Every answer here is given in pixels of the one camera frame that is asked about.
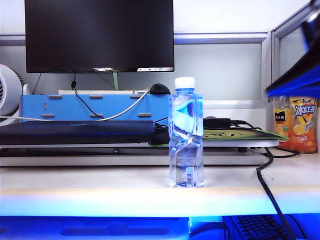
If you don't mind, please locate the clear mineral water bottle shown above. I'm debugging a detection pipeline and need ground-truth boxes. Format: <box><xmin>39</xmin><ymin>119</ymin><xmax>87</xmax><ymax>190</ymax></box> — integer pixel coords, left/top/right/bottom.
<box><xmin>168</xmin><ymin>76</ymin><xmax>205</xmax><ymax>188</ymax></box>

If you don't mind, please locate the small orange juice bottle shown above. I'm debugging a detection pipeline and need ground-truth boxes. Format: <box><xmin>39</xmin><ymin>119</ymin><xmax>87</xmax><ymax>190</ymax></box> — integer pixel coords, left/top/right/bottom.
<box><xmin>272</xmin><ymin>95</ymin><xmax>292</xmax><ymax>151</ymax></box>

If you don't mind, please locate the yellow iced tea bottle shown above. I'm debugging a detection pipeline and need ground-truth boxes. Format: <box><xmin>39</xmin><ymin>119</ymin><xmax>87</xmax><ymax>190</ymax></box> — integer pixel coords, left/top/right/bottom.
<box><xmin>288</xmin><ymin>95</ymin><xmax>320</xmax><ymax>154</ymax></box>

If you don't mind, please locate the black computer mouse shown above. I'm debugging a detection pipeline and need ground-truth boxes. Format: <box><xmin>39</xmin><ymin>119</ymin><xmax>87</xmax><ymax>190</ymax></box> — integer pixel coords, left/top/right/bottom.
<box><xmin>149</xmin><ymin>83</ymin><xmax>171</xmax><ymax>95</ymax></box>

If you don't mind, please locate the black power adapter brick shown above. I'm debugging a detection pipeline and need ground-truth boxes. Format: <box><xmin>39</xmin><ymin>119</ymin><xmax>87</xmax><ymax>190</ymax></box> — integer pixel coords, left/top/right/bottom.
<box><xmin>202</xmin><ymin>117</ymin><xmax>232</xmax><ymax>130</ymax></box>

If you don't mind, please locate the black green-edged mouse pad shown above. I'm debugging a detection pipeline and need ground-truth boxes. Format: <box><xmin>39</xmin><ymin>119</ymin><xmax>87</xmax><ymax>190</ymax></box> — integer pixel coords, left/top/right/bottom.
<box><xmin>148</xmin><ymin>126</ymin><xmax>290</xmax><ymax>147</ymax></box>

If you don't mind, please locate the dark blue flat pad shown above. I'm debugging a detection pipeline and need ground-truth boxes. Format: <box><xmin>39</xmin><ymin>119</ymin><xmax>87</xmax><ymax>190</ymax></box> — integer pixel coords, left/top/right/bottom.
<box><xmin>0</xmin><ymin>120</ymin><xmax>156</xmax><ymax>146</ymax></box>

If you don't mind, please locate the white desk riser stand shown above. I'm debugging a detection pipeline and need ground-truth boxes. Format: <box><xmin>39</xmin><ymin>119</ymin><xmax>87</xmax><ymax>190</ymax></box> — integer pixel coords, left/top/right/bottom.
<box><xmin>0</xmin><ymin>138</ymin><xmax>280</xmax><ymax>167</ymax></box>

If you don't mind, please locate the blue desk organizer box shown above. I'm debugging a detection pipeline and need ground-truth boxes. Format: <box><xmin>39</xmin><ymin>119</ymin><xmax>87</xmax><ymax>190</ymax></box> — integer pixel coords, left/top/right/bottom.
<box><xmin>20</xmin><ymin>93</ymin><xmax>173</xmax><ymax>123</ymax></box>

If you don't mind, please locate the black computer monitor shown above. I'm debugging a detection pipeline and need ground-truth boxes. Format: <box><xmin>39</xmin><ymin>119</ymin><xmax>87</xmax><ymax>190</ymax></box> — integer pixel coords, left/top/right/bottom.
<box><xmin>24</xmin><ymin>0</ymin><xmax>175</xmax><ymax>74</ymax></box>

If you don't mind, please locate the black keyboard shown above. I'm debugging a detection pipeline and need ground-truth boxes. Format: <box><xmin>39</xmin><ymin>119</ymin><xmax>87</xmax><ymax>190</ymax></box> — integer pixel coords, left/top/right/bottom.
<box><xmin>231</xmin><ymin>214</ymin><xmax>307</xmax><ymax>240</ymax></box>

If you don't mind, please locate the white desk fan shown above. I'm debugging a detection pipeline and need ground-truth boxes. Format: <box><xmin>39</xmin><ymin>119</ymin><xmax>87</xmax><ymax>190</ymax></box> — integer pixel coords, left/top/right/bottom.
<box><xmin>0</xmin><ymin>63</ymin><xmax>30</xmax><ymax>126</ymax></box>

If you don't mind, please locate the thin black cable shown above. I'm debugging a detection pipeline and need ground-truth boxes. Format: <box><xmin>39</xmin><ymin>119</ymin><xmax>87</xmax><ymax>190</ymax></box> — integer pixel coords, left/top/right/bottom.
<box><xmin>152</xmin><ymin>116</ymin><xmax>170</xmax><ymax>133</ymax></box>

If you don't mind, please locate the black adapter output cable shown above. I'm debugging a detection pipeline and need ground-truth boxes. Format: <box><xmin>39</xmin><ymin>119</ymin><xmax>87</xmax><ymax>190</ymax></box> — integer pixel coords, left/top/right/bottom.
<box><xmin>229</xmin><ymin>119</ymin><xmax>263</xmax><ymax>131</ymax></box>

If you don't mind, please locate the black monitor cable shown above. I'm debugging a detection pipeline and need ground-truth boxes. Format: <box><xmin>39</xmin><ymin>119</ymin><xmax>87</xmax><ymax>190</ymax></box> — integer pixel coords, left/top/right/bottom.
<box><xmin>70</xmin><ymin>72</ymin><xmax>105</xmax><ymax>120</ymax></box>

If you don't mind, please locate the thick black cable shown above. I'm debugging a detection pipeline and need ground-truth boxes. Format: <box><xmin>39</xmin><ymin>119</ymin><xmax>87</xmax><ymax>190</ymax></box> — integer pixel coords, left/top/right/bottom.
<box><xmin>256</xmin><ymin>146</ymin><xmax>298</xmax><ymax>240</ymax></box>

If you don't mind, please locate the white cable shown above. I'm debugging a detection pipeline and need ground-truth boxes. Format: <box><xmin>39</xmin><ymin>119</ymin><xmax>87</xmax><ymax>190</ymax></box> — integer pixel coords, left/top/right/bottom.
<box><xmin>0</xmin><ymin>89</ymin><xmax>150</xmax><ymax>122</ymax></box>

